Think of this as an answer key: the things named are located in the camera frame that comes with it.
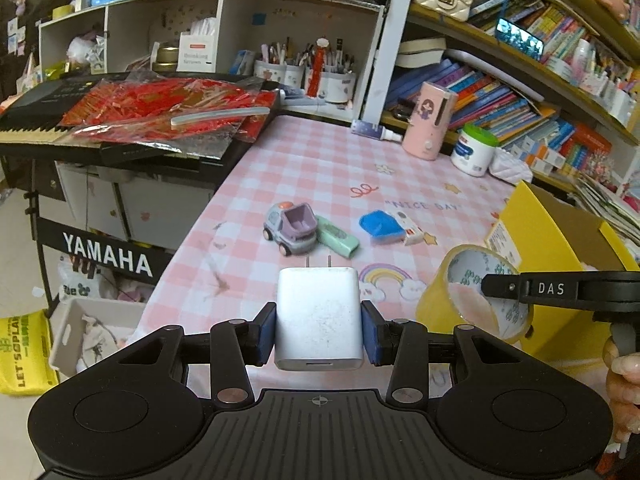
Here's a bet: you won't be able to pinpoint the pink cylindrical humidifier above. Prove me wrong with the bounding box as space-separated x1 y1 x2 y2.
401 82 458 160

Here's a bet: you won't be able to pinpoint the pink checkered tablecloth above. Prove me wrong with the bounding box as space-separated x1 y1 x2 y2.
134 116 513 338

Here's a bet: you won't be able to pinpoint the yellow plastic bag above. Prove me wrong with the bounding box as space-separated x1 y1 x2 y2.
0 310 58 396

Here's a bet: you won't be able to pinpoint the person's right hand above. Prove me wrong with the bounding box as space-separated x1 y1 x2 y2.
603 338 640 443

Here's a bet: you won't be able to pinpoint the white USB wall charger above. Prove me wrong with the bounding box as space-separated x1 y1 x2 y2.
274 266 363 372

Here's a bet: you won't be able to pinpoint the red packets in plastic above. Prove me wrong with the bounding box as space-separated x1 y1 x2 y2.
58 73 279 145

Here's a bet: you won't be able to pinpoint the row of colourful books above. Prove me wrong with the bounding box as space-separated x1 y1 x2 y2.
382 55 612 170

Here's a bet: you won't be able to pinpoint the grey purple toy truck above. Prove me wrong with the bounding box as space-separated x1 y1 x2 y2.
262 202 318 257

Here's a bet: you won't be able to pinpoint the white jar green lid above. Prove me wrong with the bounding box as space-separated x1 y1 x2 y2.
450 122 499 178

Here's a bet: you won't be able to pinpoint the wooden bookshelf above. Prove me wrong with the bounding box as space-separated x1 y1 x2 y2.
378 0 639 185

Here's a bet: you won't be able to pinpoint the yellow cardboard box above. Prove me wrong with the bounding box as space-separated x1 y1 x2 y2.
486 182 639 382

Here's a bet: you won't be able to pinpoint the blue white pencil sharpener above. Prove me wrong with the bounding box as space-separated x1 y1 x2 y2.
359 210 405 245

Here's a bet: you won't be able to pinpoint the white pen holder cup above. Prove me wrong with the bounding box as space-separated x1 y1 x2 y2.
316 72 358 105

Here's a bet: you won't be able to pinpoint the small spray bottle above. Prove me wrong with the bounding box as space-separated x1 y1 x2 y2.
350 119 404 143

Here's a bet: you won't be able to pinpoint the white quilted purse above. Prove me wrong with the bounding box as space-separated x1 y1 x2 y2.
488 148 533 186

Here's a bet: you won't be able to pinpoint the small white toy bus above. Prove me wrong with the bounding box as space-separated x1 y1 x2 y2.
390 209 424 246

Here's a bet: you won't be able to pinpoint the yellow tape roll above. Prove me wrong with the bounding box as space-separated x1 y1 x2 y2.
416 244 533 344

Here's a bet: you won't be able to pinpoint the white desktop shelf unit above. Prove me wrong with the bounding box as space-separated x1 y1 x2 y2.
38 0 384 122

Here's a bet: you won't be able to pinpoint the white storage basket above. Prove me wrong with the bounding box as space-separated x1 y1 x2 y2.
49 297 145 378

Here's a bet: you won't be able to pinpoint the green rectangular eraser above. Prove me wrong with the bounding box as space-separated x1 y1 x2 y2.
317 216 360 259

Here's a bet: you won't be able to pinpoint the black Yamaha keyboard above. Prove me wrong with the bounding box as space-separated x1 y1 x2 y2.
1 70 280 166

